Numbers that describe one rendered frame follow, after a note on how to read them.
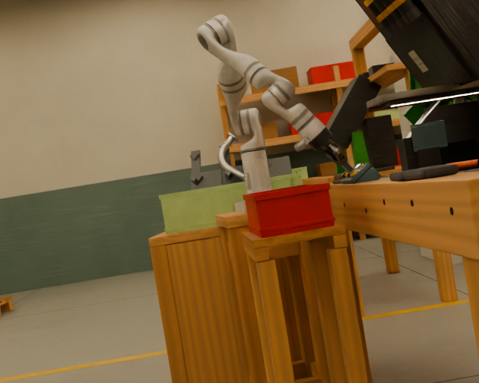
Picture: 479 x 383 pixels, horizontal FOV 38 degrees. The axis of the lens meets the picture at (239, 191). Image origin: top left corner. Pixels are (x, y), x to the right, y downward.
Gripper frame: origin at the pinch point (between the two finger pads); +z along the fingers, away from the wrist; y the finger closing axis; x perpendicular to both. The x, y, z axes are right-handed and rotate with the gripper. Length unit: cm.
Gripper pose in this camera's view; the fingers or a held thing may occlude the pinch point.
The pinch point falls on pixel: (348, 167)
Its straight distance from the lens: 215.1
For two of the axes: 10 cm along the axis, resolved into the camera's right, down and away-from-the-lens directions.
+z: 7.0, 7.2, 0.6
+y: -0.8, 0.0, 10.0
